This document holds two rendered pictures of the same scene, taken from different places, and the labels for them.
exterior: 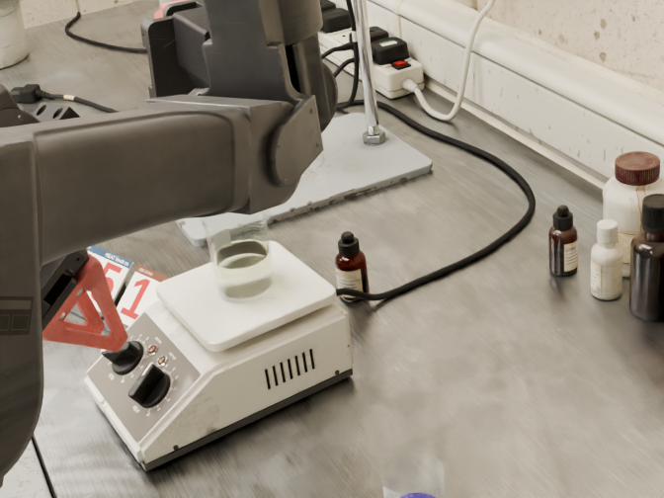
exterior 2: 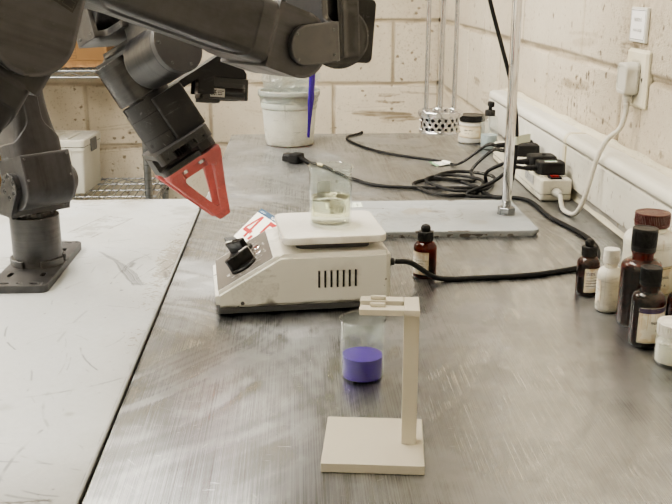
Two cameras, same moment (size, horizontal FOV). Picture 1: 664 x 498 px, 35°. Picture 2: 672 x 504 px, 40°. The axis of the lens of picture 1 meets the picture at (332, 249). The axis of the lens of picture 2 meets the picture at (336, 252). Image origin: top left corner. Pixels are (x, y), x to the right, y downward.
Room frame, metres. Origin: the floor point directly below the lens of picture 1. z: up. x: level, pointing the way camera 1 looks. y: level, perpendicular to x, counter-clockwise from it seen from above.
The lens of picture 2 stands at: (-0.24, -0.27, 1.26)
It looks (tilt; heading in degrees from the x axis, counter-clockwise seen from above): 16 degrees down; 19
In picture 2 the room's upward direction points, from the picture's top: straight up
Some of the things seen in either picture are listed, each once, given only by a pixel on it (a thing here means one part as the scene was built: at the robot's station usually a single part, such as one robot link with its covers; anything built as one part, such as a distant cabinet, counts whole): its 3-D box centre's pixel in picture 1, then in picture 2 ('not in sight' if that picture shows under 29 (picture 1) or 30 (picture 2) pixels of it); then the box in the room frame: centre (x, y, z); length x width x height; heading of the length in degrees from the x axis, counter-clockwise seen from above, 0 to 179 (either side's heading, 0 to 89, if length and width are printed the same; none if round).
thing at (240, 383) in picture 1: (225, 346); (307, 262); (0.75, 0.10, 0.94); 0.22 x 0.13 x 0.08; 117
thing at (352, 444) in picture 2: not in sight; (374, 375); (0.41, -0.08, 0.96); 0.08 x 0.08 x 0.13; 15
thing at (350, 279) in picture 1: (351, 263); (425, 250); (0.87, -0.02, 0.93); 0.03 x 0.03 x 0.07
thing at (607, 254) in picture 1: (607, 259); (609, 279); (0.81, -0.24, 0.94); 0.03 x 0.03 x 0.07
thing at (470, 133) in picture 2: not in sight; (471, 128); (1.90, 0.12, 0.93); 0.06 x 0.06 x 0.06
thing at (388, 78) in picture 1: (343, 42); (528, 166); (1.53, -0.06, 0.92); 0.40 x 0.06 x 0.04; 21
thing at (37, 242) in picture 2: not in sight; (36, 239); (0.74, 0.47, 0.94); 0.20 x 0.07 x 0.08; 21
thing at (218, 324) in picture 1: (243, 291); (328, 226); (0.77, 0.08, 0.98); 0.12 x 0.12 x 0.01; 27
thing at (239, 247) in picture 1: (243, 250); (332, 193); (0.76, 0.07, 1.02); 0.06 x 0.05 x 0.08; 67
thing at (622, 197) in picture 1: (635, 212); (648, 257); (0.86, -0.29, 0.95); 0.06 x 0.06 x 0.11
